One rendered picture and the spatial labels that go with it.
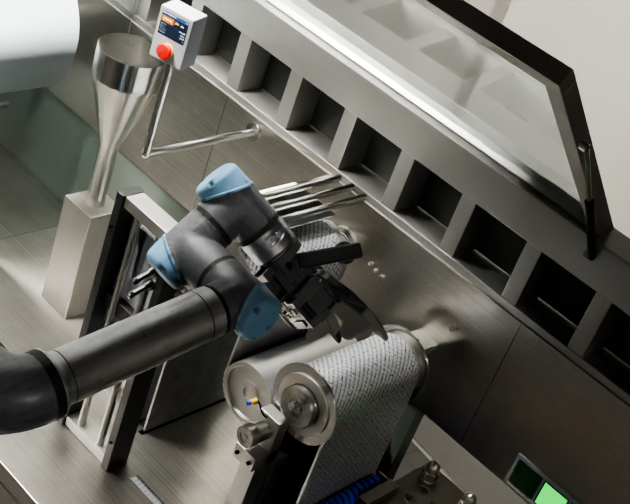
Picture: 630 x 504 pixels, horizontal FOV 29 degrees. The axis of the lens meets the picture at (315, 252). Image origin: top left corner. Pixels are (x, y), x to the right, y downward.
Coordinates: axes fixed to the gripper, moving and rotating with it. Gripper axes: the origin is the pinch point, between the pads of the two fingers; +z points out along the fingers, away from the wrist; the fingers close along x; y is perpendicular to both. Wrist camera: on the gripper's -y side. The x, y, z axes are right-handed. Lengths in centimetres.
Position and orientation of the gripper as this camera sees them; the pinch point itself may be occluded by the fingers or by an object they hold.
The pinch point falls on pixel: (366, 338)
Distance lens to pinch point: 190.9
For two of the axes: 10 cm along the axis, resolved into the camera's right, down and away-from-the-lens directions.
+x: 4.6, -0.9, -8.8
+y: -6.4, 6.6, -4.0
